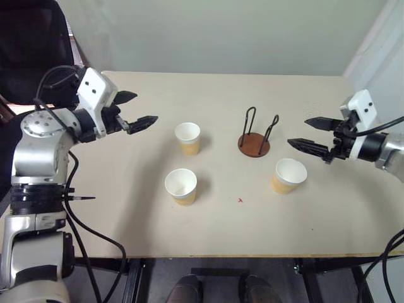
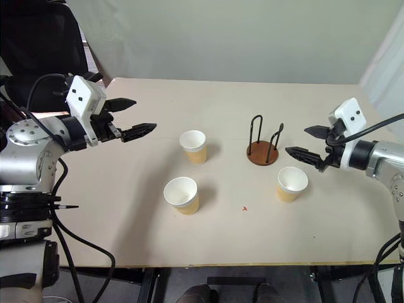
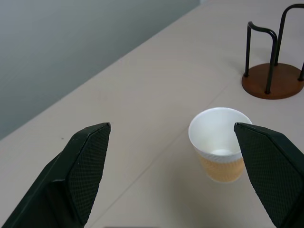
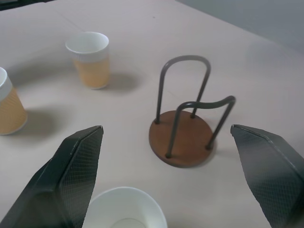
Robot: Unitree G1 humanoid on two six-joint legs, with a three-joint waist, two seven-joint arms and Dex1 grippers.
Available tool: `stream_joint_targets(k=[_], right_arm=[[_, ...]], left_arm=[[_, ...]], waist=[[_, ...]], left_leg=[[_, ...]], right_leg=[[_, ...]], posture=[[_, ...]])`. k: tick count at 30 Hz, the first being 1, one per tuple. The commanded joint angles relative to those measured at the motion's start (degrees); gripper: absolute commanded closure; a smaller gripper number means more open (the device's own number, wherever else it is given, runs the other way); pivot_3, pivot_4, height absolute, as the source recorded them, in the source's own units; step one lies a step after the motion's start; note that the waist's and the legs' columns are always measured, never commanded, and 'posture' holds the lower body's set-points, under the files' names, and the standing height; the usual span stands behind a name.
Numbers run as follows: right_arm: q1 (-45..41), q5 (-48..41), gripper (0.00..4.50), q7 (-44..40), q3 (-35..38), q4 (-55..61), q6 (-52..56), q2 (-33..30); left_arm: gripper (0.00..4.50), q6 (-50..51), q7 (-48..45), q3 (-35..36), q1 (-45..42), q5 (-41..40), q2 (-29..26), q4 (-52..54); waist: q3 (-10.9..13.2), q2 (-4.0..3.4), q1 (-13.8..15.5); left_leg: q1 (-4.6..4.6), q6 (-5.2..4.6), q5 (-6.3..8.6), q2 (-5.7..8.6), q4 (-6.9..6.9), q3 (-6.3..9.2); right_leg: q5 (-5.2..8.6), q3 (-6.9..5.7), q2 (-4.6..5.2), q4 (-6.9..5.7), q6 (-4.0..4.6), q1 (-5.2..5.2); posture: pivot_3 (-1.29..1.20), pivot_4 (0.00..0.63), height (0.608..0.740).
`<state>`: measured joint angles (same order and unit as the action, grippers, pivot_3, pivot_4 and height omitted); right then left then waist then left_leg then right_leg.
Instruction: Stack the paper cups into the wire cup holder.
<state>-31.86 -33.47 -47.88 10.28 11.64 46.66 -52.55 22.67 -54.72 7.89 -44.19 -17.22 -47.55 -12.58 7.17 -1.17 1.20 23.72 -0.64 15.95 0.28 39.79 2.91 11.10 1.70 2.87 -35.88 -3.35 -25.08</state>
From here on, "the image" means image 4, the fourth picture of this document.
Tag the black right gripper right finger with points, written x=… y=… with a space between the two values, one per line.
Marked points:
x=268 y=171

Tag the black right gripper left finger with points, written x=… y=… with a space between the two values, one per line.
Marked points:
x=64 y=180

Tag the white paper cup bottom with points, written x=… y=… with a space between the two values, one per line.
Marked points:
x=126 y=209

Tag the orange ribbed paper cup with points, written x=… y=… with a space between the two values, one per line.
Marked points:
x=92 y=61
x=9 y=109

